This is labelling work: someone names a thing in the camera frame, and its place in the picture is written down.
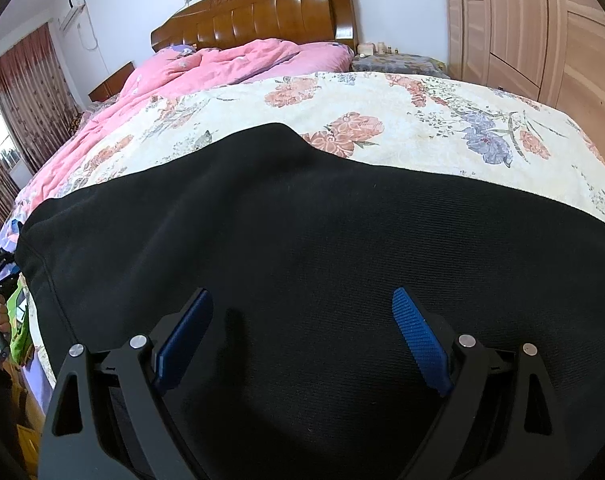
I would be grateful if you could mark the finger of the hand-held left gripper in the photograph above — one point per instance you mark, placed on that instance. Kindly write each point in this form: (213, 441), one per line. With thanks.
(6, 274)

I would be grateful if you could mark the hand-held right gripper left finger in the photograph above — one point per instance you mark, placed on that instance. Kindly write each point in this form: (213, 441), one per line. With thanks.
(182, 340)

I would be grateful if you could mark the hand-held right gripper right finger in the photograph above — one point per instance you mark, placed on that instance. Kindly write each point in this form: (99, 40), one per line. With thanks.
(420, 340)

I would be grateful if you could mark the black pants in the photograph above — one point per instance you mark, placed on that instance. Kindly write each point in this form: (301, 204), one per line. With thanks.
(302, 240)

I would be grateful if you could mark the green package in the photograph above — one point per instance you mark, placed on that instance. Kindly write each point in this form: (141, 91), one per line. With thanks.
(20, 325)

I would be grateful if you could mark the purple bed sheet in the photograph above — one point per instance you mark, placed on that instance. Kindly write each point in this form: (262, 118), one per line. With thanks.
(40, 385)

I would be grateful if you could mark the person's dark clothing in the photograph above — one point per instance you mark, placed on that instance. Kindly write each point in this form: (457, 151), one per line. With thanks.
(0, 420)

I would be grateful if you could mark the window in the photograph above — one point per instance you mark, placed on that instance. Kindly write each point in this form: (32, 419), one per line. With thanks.
(0, 130)

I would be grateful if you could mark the wide red patterned curtain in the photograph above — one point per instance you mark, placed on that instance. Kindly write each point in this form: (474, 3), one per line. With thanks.
(32, 95)

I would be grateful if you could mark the brown wooden nightstand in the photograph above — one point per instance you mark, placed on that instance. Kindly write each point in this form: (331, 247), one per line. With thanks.
(112, 82)

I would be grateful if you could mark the cream floral quilt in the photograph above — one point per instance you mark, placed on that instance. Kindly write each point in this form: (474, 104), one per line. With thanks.
(422, 110)

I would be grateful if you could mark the pink quilt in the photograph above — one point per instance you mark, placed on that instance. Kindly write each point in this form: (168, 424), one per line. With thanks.
(192, 75)

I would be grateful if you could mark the white air conditioner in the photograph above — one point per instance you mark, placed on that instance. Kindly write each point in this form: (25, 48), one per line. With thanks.
(72, 10)

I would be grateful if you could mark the nightstand with floral cloth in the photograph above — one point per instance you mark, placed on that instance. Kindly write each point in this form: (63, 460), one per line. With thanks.
(397, 64)

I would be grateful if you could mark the small white box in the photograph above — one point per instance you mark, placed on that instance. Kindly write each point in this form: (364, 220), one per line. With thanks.
(367, 50)

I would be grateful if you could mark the light wooden wardrobe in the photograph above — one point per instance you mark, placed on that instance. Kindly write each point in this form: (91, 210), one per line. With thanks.
(522, 25)

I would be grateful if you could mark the wooden headboard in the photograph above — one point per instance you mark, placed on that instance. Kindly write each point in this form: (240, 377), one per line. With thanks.
(282, 10)

